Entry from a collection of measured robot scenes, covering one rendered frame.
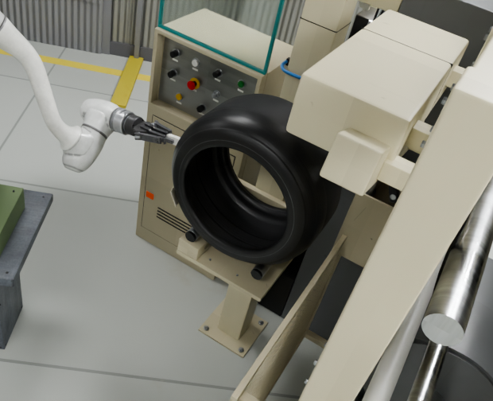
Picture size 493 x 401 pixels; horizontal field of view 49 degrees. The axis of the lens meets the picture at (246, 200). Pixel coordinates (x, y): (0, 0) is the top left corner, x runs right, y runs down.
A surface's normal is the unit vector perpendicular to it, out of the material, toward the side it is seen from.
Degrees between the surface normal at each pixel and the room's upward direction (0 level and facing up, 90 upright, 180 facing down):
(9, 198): 2
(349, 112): 90
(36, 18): 90
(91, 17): 90
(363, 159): 72
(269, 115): 1
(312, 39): 90
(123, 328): 0
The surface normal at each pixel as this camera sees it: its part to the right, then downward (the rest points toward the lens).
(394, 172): -0.49, 0.48
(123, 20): -0.02, 0.64
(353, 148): -0.41, 0.22
